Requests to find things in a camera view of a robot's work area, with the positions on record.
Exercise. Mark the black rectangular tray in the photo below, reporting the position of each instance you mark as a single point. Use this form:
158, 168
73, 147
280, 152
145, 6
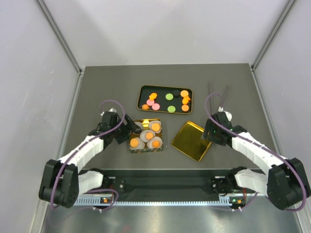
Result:
161, 91

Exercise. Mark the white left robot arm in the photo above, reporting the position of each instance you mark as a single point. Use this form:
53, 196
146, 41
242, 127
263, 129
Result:
62, 183

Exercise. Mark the white paper cup top left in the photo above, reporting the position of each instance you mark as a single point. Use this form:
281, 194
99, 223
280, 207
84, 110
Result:
139, 127

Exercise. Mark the black round cookie on tray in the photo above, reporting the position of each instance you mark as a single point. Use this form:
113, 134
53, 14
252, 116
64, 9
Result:
176, 93

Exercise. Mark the orange round cookie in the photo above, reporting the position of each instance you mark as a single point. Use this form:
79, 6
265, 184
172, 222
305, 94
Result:
134, 143
185, 108
184, 93
156, 127

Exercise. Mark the green round cookie lower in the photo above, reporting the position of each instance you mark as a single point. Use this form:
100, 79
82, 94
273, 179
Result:
171, 109

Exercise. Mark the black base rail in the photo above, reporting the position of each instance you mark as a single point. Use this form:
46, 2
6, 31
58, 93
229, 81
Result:
164, 185

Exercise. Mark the orange bird cookie left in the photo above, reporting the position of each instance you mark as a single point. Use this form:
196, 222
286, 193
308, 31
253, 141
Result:
153, 96

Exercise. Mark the orange star cookie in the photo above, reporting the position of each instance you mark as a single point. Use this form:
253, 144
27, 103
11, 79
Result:
145, 107

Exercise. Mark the orange bird cookie right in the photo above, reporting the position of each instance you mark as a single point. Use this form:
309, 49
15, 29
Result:
186, 100

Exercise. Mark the gold square tin lid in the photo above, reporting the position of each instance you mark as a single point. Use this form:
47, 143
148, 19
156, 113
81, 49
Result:
189, 141

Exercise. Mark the green round cookie upper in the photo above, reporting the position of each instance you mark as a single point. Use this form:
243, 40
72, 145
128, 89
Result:
169, 96

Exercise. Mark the white paper cup bottom right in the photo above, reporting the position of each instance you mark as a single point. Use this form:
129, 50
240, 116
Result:
149, 144

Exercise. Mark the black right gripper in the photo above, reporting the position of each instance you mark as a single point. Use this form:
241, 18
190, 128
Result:
210, 126

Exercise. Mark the pink round cookie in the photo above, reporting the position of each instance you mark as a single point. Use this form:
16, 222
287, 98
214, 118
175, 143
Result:
150, 102
155, 106

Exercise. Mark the white paper cup bottom left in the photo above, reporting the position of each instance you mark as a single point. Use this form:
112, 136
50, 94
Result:
141, 145

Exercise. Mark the orange spiky cookie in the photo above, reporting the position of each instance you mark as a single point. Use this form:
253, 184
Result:
156, 144

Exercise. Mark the white paper cup centre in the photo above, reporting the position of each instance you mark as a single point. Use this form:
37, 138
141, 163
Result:
143, 133

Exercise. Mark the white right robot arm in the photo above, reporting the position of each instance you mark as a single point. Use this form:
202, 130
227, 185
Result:
283, 181

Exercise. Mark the orange flower cookie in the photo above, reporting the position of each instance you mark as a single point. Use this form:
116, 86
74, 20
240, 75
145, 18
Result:
149, 135

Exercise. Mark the gold square cookie tin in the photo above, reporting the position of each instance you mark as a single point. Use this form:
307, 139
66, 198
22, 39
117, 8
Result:
145, 123

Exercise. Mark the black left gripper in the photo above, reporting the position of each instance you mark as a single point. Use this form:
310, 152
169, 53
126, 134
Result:
131, 127

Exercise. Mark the orange bird cookie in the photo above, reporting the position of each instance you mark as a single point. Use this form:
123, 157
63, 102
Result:
186, 100
153, 96

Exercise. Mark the green round cookie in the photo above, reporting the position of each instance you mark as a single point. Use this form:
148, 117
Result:
171, 109
169, 96

